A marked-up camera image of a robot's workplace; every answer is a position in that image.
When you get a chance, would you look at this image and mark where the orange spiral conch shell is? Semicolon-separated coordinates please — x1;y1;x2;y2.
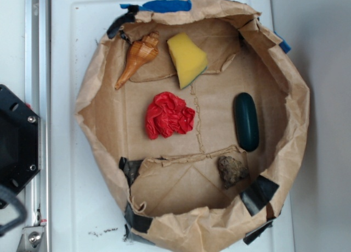
115;31;160;90

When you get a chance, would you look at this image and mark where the crumpled red paper ball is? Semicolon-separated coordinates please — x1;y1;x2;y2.
145;92;195;139

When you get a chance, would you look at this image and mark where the brown paper bag tray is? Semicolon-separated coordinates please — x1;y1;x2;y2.
75;0;310;251

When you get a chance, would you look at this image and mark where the yellow sponge piece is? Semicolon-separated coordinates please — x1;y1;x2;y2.
167;33;208;89

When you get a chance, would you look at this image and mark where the dark green oval case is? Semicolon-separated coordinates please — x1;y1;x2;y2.
234;92;259;152

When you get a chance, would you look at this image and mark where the brown rough rock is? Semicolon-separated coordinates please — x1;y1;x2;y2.
217;156;249;189

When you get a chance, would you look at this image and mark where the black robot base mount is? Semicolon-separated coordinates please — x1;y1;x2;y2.
1;85;40;195

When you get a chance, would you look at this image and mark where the aluminium extrusion rail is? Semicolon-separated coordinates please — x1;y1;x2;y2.
25;0;52;251

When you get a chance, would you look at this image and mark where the metal corner bracket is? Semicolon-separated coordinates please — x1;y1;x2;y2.
16;226;45;252

